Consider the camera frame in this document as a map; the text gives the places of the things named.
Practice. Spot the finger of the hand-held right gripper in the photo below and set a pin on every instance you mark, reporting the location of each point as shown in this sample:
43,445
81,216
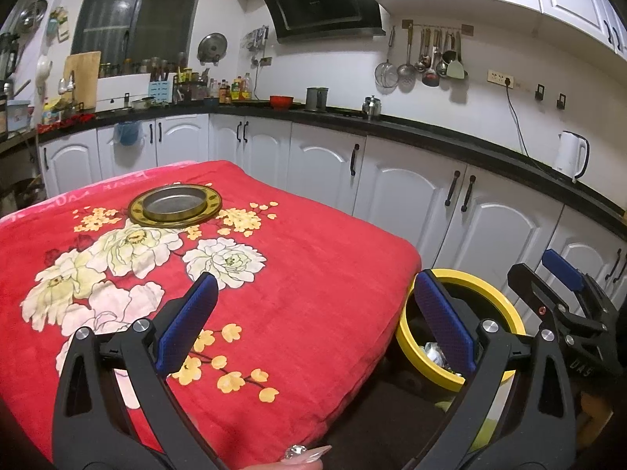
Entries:
531,286
563,267

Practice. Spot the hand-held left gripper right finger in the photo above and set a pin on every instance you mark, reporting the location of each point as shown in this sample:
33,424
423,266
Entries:
445,325

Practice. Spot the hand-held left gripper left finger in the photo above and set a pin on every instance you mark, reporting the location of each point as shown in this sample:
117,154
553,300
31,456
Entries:
188,325

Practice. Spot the yellow round bin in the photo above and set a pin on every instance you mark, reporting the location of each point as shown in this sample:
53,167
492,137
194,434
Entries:
499,298

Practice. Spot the person's left hand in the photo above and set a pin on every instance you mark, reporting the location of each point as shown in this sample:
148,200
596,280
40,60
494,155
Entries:
299,458

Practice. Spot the white electric kettle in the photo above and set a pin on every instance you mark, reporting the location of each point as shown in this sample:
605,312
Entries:
568,156

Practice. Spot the yellow-rimmed metal plate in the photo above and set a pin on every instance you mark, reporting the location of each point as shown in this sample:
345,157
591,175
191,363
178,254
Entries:
174,203

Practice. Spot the red floral blanket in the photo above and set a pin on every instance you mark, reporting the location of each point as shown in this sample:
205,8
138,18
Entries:
303,264

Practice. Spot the black countertop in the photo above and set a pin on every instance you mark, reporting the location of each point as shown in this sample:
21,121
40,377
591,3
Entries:
441,132

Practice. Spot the blue hanging bag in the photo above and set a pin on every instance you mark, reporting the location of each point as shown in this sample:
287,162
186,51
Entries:
127,133

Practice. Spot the green spatula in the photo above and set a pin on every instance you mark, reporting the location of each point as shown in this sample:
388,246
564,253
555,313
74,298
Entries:
455,68

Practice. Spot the metal teapot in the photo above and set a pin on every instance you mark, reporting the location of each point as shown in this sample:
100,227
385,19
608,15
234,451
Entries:
372,107

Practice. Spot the dark metal ladle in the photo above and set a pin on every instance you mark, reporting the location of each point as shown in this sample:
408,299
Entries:
431,78

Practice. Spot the blue utensil holder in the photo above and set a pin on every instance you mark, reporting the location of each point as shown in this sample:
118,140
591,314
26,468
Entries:
160,92

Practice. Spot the red cloth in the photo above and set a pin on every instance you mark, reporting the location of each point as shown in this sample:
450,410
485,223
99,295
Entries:
68,122

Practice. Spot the row of condiment bottles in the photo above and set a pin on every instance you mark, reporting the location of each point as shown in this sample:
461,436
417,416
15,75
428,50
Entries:
235,90

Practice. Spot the spice rack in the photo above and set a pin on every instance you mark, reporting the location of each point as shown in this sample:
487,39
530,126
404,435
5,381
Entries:
191,85

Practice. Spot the red bowl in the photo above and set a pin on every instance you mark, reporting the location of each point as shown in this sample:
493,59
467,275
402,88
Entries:
281,103

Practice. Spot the white box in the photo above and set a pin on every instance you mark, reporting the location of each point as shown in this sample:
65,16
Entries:
122,89

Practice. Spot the slotted metal ladle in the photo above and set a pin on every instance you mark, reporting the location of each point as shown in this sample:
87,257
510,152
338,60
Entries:
405,71

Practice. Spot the grey metal pot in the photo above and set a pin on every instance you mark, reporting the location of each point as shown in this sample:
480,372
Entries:
317,99

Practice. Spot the row of windowsill jars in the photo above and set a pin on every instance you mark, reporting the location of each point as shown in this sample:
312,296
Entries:
147,66

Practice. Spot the wooden cutting board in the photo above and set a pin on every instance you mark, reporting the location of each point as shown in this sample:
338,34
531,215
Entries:
83,78

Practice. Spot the metal faucet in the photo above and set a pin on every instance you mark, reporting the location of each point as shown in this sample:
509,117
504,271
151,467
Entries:
67,85

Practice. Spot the light blue container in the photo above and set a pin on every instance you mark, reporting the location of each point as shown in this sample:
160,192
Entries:
18,116

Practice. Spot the metal pan lid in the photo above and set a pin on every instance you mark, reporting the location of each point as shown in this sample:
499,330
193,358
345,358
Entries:
212,48

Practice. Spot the white hanging ladle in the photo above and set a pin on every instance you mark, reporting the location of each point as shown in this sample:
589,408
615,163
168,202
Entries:
44,71

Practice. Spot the dark window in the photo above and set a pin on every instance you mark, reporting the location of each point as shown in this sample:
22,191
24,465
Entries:
137,14

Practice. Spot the black range hood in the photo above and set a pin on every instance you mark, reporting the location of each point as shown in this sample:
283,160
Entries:
323,2

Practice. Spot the glass pot lid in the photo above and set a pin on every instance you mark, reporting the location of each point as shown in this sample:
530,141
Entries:
30,15

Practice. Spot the black wall hook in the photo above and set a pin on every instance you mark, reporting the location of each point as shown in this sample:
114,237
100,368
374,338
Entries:
562,101
539,92

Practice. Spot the wall power outlet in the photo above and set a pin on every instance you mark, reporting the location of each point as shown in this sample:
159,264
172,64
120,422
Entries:
499,78

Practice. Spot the hanging wall utensils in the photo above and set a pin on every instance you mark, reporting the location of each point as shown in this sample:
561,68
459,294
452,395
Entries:
258,41

